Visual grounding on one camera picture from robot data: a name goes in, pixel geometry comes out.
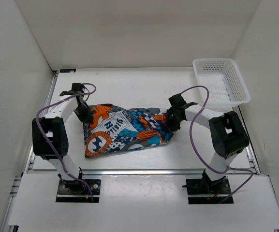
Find colourful patterned shorts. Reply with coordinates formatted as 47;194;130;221
83;104;174;158

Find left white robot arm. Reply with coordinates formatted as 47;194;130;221
32;83;96;193

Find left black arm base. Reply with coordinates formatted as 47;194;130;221
56;174;101;203

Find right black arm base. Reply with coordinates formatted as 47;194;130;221
182;173;234;205

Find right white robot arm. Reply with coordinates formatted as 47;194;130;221
165;94;249;193

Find white perforated plastic basket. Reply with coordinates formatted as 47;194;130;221
192;58;250;110

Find black corner bracket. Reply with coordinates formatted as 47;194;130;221
59;69;76;73

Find aluminium front rail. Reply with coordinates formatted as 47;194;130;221
81;169;261;176

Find aluminium rail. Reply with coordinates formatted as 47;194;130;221
81;169;261;176
233;106;262;175
9;71;58;201

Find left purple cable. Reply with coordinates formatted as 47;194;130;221
36;83;97;203

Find purple cable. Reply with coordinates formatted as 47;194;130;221
36;83;97;203
180;85;254;203

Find aluminium right rail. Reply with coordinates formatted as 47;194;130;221
233;106;262;175

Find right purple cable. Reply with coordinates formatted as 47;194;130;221
180;85;254;203

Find aluminium left rail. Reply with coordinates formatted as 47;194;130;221
9;71;58;201

